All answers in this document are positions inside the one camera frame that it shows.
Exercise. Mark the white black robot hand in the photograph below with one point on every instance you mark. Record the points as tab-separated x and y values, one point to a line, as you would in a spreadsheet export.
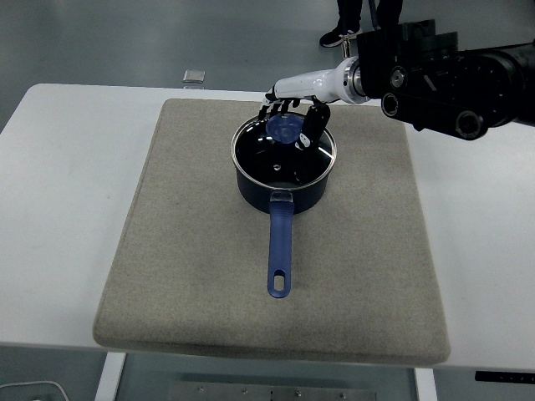
309	83

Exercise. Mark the glass lid with blue knob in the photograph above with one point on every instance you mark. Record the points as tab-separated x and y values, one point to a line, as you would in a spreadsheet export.
255	154

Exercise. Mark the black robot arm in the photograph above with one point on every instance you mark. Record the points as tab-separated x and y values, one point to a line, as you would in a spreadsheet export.
439	83

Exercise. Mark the person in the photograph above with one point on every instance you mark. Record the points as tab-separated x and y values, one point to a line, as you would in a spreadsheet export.
349	16

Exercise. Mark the small silver floor plate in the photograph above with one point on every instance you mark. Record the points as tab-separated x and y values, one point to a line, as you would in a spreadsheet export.
194	76

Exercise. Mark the grey-brown fabric mat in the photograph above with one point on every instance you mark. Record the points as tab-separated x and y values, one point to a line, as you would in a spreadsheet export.
188	250

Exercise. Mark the grey metal plate with screws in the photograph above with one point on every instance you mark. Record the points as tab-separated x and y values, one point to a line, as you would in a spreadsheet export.
271	392

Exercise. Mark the white table leg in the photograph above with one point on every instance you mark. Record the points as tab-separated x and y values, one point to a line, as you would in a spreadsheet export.
426	386
110	376

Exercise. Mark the black table control panel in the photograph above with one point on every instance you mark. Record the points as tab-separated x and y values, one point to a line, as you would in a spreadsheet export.
505	376

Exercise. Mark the white rounded object on floor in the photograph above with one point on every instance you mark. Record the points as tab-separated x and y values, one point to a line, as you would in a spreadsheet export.
58	390

